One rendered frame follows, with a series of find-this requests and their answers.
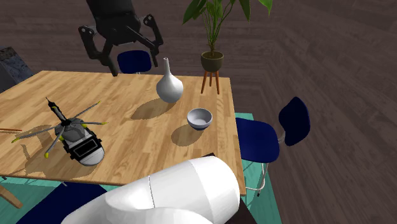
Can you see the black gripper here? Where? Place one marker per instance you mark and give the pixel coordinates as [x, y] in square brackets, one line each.
[114, 21]

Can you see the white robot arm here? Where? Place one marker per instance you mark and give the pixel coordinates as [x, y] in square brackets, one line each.
[186, 192]

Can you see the blue chair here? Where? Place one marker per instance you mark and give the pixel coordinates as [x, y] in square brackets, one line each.
[134, 61]
[257, 139]
[62, 203]

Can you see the white long-necked vase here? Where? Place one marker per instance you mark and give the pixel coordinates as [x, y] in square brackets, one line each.
[169, 86]

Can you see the potted plant on wooden stand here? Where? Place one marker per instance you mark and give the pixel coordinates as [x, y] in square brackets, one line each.
[212, 60]

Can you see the wooden table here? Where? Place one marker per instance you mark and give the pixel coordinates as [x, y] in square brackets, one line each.
[124, 142]

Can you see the grey bowl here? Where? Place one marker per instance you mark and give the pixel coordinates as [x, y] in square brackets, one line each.
[199, 119]

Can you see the grey black toy helicopter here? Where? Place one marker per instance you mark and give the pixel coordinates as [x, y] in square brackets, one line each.
[83, 145]

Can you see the dark grey block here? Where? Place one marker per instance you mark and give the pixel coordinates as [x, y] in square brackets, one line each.
[12, 69]

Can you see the brown pencil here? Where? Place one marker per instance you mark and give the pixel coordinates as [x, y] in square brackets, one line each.
[11, 129]

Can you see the wooden chair leg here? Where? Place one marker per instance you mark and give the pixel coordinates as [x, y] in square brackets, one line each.
[11, 197]

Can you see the teal rug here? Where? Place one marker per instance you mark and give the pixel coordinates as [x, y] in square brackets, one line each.
[263, 204]

